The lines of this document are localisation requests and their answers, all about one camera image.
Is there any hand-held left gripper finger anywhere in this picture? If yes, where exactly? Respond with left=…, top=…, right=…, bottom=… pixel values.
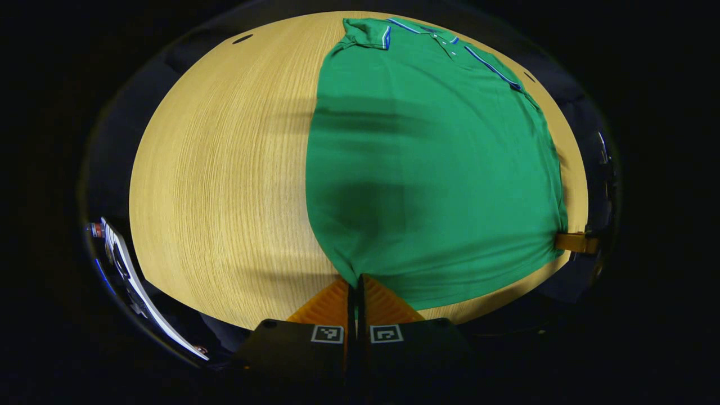
left=357, top=274, right=476, bottom=394
left=231, top=278, right=357, bottom=394

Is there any green T-shirt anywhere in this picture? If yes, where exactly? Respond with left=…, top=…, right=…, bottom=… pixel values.
left=305, top=17, right=569, bottom=311

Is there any white side desk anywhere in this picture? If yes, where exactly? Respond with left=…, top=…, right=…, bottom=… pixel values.
left=101, top=218, right=210, bottom=362

